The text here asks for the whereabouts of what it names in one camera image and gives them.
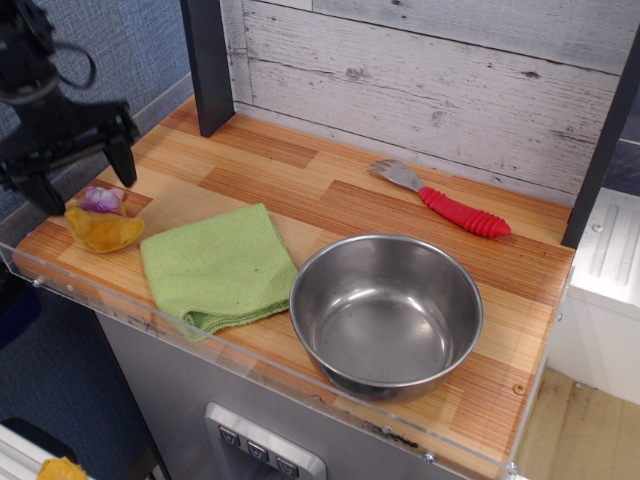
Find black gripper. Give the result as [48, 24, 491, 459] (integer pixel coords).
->
[1, 89, 140, 216]

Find orange plush taco toy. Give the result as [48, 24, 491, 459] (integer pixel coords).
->
[64, 186, 145, 254]

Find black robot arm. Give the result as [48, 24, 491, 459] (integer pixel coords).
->
[1, 1, 139, 215]

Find steel bowl pan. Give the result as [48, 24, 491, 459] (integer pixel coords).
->
[289, 234, 484, 401]

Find green folded cloth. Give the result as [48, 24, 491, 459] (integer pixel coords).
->
[140, 203, 298, 342]

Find yellow object bottom left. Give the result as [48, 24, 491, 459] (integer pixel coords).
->
[36, 457, 89, 480]

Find silver control panel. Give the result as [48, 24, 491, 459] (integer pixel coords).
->
[204, 402, 328, 479]

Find clear acrylic front guard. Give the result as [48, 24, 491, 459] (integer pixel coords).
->
[1, 237, 572, 479]

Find white ribbed side appliance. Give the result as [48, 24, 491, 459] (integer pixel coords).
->
[546, 188, 639, 404]

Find dark left frame post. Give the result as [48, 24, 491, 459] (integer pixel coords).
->
[180, 0, 235, 137]

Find dark frame post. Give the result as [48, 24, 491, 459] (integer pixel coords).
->
[561, 29, 640, 249]
[180, 0, 235, 137]

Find red handled metal fork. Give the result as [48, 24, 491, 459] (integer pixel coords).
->
[368, 159, 511, 238]

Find dark right frame post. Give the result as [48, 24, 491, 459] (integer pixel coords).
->
[561, 29, 640, 249]

